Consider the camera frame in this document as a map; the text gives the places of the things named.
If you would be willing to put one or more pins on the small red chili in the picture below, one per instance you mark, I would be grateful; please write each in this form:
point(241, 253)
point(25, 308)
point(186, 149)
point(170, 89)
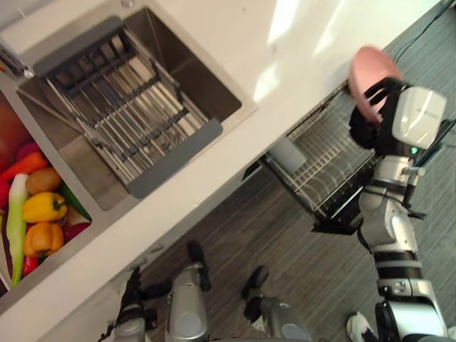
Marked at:
point(30, 264)

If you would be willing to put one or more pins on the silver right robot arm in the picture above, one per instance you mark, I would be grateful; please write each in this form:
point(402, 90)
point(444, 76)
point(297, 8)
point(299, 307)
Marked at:
point(384, 221)

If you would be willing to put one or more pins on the purple onion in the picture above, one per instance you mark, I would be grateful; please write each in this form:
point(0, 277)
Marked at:
point(76, 231)

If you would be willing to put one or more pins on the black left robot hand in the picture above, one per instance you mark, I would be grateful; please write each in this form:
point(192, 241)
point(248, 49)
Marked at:
point(131, 292)

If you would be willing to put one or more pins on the silver right robot leg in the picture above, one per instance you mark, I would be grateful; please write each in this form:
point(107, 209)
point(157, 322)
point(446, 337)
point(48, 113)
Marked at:
point(281, 318)

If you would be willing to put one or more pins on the pale green leek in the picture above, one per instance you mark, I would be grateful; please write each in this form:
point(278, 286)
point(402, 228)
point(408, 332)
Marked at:
point(17, 221)

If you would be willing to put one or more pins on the orange bell pepper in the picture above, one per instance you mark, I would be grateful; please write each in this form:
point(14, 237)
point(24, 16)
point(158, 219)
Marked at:
point(44, 239)

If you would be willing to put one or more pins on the dark robot foot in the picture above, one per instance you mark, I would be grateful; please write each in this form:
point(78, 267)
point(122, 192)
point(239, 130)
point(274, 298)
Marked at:
point(197, 253)
point(257, 279)

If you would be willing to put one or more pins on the grey cup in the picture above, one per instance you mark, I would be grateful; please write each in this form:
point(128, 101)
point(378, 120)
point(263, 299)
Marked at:
point(286, 153)

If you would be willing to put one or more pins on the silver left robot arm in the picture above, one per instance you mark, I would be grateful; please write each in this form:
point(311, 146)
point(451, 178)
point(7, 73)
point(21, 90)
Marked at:
point(128, 329)

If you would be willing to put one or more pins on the stainless steel sink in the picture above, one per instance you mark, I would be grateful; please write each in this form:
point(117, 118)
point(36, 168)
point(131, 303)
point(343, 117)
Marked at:
point(199, 71)

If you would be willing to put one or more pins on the brown potato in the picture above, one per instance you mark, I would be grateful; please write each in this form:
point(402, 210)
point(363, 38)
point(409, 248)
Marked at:
point(43, 180)

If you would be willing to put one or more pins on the chrome faucet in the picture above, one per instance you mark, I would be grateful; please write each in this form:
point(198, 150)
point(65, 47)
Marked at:
point(14, 62)

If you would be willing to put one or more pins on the magenta vegetable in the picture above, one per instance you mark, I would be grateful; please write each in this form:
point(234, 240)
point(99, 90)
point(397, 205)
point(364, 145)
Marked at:
point(28, 150)

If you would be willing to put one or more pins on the long red pepper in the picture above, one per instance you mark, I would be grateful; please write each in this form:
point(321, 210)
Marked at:
point(26, 166)

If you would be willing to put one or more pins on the person's white shoe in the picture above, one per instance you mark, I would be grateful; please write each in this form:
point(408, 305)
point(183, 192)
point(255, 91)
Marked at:
point(358, 326)

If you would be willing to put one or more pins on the dark left robot foot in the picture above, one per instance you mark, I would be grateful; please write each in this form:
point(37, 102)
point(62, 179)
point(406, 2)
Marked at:
point(197, 253)

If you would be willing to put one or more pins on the yellow bell pepper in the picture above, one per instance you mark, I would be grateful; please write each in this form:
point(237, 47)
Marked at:
point(44, 207)

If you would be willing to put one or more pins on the black dishwasher drawer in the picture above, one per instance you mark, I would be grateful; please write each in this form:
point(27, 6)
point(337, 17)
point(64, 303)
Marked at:
point(335, 221)

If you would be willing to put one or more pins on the dark right robot foot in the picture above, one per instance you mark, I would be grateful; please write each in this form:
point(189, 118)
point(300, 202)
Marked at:
point(257, 279)

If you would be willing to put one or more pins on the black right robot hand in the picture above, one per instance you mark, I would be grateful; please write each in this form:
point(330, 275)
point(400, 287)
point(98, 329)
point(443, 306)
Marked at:
point(415, 114)

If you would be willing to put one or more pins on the green cucumber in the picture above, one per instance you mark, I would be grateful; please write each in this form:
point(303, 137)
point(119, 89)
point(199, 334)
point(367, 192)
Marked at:
point(73, 201)

